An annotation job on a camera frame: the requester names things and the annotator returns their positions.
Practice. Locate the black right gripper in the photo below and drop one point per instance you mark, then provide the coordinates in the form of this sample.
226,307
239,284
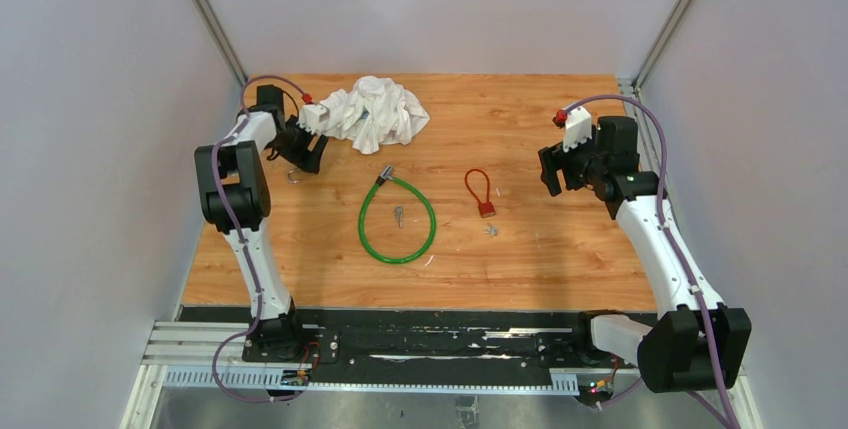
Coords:
554,159

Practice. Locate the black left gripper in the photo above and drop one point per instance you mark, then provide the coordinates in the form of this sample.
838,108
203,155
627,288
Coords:
306,159

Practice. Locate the brass padlock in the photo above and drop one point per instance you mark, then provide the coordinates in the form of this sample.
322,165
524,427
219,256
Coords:
294,176

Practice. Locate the silver key bunch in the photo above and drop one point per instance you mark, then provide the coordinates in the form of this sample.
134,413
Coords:
398,214

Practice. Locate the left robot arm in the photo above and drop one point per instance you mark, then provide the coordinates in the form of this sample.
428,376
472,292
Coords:
235,199

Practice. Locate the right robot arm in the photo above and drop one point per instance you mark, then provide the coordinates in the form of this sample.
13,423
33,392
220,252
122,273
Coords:
697,342

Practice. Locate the white crumpled cloth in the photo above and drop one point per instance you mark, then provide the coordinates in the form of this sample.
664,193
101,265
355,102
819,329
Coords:
375,112

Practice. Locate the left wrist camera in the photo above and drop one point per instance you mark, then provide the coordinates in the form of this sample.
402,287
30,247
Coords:
313,118

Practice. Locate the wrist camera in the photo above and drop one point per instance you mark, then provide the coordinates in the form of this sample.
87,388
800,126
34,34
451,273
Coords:
313,118
577,128

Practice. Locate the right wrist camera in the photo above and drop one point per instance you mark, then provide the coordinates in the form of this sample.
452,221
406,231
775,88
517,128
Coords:
577,128

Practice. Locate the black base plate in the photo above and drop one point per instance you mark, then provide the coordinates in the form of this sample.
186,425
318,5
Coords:
439,348

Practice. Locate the aluminium frame post left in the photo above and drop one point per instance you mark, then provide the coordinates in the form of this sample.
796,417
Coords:
221,40

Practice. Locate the aluminium frame post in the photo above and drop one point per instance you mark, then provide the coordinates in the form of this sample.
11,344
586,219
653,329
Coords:
221,40
674,19

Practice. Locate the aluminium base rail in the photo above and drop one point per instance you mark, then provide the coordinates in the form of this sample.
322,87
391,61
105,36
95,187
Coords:
181,384

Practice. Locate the aluminium frame post right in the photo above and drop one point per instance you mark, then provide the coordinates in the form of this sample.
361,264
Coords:
674,19

